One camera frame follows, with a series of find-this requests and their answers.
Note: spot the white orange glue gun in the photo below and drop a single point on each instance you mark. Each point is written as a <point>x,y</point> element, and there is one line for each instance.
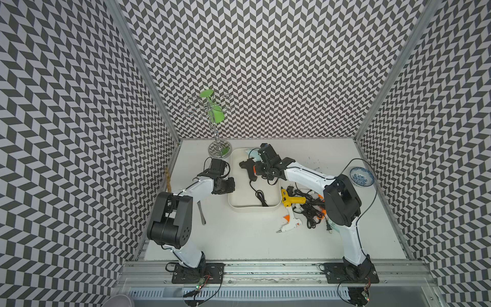
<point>291,223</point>

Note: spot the white plastic storage box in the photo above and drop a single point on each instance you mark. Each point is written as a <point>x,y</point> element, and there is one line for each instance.
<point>251,196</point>

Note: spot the metal file tool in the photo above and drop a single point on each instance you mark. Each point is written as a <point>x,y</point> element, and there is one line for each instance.
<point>202,217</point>

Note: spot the black glue gun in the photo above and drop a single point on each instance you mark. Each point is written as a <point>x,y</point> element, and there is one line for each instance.
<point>249,166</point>

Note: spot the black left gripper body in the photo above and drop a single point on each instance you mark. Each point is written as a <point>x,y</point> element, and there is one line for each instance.
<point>227,186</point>

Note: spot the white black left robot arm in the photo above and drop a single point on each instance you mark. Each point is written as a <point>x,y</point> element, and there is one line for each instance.
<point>171,220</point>

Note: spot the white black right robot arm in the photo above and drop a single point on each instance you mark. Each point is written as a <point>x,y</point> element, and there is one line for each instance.
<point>341,202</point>

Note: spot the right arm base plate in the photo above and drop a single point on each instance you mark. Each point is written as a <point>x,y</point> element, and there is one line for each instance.
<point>347,273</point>

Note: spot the mint green glue gun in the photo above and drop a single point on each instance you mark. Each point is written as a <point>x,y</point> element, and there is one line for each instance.
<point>254,154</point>

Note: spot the silver stand green leaves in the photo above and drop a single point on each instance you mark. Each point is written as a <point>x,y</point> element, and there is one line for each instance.
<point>214,107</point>

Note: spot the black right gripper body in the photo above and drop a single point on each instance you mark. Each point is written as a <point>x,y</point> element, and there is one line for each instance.
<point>266,167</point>

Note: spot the aluminium front rail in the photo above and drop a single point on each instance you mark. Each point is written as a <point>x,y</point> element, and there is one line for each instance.
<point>303,273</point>

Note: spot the yellow glue gun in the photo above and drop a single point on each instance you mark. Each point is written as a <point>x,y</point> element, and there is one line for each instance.
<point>288,200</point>

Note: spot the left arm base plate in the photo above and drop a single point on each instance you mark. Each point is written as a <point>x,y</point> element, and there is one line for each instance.
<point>211,273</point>

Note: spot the wooden stick at wall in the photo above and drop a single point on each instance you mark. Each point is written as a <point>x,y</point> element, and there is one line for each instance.
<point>167,181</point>

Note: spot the blue white ceramic bowl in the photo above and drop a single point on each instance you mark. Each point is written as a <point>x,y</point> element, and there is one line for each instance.
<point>362,177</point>

